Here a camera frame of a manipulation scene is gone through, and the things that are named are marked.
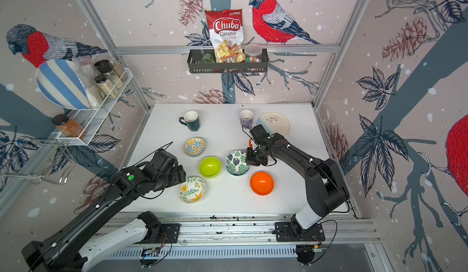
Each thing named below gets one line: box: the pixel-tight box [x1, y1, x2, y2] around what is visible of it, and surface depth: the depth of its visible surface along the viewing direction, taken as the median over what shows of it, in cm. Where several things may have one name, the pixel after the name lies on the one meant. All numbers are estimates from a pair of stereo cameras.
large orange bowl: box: [249, 171, 275, 196], surface depth 85 cm
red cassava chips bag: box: [204, 8, 246, 63], surface depth 84 cm
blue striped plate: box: [35, 59, 91, 111], surface depth 68 cm
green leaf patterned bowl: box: [225, 150, 250, 176], surface depth 90 cm
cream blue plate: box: [255, 112, 291, 135], surface depth 116 cm
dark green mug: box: [178, 110, 201, 132], surface depth 106 cm
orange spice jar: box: [51, 114, 88, 140], surface depth 64 cm
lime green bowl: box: [198, 156, 222, 179], surface depth 92 cm
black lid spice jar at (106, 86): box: [93, 74, 120, 99], surface depth 78 cm
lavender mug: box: [239, 109, 255, 129], surface depth 106 cm
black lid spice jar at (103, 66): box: [93, 59, 113, 74], surface depth 81 cm
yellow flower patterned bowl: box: [178, 176, 207, 204], surface depth 85 cm
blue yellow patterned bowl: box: [183, 136, 207, 158], surface depth 100 cm
